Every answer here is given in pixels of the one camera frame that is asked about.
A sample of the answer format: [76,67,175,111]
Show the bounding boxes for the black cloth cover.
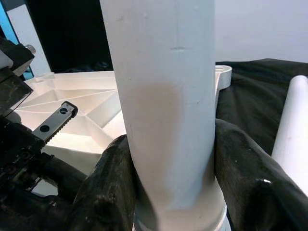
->
[215,58,308,160]

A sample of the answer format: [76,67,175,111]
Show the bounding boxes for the white plastic table top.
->
[14,64,233,176]

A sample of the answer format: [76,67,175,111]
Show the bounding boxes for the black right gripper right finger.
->
[213,119,308,231]

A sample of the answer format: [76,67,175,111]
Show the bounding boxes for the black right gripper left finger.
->
[66,134,138,231]

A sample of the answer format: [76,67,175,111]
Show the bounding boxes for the white plastic table leg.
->
[271,75,308,167]
[99,0,228,231]

